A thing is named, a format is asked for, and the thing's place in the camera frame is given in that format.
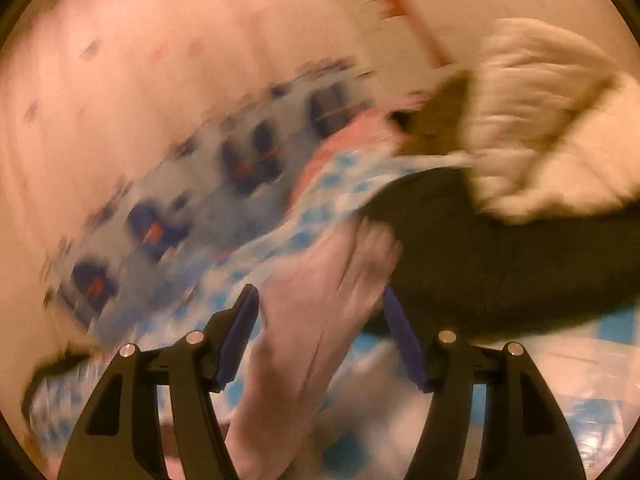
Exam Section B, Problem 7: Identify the pink garment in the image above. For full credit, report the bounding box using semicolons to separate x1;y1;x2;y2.
226;218;401;479

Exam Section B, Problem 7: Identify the blue white checkered bedsheet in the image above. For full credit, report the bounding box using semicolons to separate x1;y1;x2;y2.
28;150;639;479

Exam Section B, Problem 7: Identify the black garment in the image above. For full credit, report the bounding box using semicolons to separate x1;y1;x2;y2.
359;168;639;338

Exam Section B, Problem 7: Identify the white quilted jacket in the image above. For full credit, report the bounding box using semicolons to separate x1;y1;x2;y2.
459;18;639;224

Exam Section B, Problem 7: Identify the brown fur collar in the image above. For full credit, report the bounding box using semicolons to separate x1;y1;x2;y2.
388;70;471;156

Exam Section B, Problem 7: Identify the grey patterned pillow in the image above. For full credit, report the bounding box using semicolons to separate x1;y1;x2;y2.
44;60;374;345

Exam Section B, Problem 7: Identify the pink folded cloth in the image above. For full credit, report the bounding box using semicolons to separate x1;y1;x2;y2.
288;108;407;207

